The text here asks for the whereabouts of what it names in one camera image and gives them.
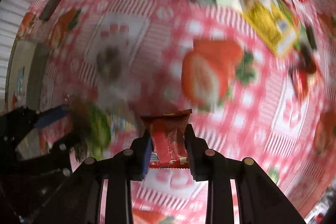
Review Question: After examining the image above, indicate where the red candy packet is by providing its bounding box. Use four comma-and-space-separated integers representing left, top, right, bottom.
289, 47, 320, 103

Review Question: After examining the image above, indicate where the red wrapper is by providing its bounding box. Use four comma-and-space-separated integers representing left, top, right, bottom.
140, 109, 192, 169

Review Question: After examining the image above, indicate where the yellow snack packet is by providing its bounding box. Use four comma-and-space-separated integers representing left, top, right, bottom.
243, 1, 298, 58

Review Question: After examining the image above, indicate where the clear bag brown snack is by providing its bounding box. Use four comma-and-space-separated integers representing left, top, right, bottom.
71, 47, 122, 160

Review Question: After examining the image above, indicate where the strawberry pattern tablecloth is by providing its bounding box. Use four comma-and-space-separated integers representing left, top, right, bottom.
16, 0, 335, 216

